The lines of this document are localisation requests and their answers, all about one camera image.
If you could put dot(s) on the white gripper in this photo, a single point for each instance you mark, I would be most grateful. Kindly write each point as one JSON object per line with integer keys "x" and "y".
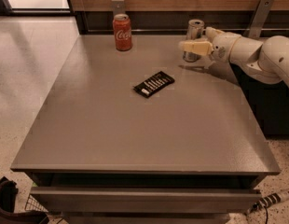
{"x": 225, "y": 46}

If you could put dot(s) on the grey metal bracket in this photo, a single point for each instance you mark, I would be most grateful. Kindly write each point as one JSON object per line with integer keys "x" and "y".
{"x": 118, "y": 7}
{"x": 259, "y": 18}

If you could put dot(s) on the silver redbull can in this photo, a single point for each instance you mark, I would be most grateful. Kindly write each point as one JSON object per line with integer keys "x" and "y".
{"x": 194, "y": 31}

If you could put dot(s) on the wire mesh basket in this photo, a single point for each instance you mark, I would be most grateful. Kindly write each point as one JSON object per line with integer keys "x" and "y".
{"x": 32, "y": 204}

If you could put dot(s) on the grey drawer cabinet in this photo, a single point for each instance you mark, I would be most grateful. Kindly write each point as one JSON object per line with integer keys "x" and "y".
{"x": 100, "y": 153}

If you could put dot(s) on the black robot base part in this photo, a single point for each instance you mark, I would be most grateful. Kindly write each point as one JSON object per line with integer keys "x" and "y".
{"x": 8, "y": 193}

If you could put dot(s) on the black screwdriver bit set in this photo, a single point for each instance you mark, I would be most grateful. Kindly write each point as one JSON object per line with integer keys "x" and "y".
{"x": 154, "y": 84}

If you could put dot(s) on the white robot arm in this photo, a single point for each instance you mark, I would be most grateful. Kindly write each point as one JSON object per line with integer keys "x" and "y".
{"x": 265, "y": 61}

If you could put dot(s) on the red coca-cola can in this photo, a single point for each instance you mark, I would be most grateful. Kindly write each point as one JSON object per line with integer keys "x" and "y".
{"x": 122, "y": 32}

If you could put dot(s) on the right grey metal bracket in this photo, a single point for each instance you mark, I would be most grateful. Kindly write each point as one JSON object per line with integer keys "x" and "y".
{"x": 259, "y": 18}

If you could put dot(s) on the left grey metal bracket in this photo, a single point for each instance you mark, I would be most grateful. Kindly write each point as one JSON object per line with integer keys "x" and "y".
{"x": 118, "y": 7}

